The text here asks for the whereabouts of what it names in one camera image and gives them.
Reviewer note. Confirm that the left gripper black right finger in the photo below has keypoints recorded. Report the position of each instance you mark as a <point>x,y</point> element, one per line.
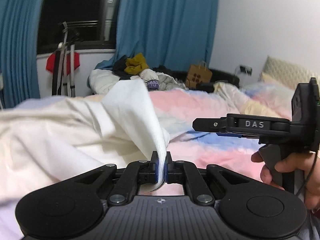
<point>188,175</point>

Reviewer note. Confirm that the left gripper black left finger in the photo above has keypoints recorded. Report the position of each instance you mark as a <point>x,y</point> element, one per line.
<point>137,173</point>

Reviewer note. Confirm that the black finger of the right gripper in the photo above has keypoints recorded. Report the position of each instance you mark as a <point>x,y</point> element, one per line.
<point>209,124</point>

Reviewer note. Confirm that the white knit garment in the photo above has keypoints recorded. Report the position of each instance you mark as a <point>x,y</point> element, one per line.
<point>42,146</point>

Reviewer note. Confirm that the black white clothes rack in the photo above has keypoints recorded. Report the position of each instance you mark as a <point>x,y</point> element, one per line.
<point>63,84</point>

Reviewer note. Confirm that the pastel rainbow bed duvet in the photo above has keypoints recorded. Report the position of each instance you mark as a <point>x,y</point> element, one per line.
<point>77,207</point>

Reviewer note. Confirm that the brown paper bag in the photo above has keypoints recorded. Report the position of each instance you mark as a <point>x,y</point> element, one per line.
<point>197,74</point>

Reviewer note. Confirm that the beige quilted headboard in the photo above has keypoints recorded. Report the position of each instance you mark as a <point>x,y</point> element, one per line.
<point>286,73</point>

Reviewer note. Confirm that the mustard yellow garment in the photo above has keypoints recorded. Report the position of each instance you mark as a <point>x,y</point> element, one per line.
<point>136,65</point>

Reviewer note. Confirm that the white puffy jacket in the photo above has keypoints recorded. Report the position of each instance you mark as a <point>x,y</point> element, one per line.
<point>101,81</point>

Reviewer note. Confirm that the blue curtain right panel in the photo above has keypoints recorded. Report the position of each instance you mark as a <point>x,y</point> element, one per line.
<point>171,33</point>

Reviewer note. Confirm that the blue curtain panel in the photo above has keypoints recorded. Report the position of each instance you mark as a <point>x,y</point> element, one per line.
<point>19,31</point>
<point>171,33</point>

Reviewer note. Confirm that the red cloth on rack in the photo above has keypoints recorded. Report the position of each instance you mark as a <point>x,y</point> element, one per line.
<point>51,61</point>

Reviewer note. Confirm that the dark window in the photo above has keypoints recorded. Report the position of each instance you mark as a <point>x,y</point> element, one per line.
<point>93,24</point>

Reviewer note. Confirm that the blue curtain left panel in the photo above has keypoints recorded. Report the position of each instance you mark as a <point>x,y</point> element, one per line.
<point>19,31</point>

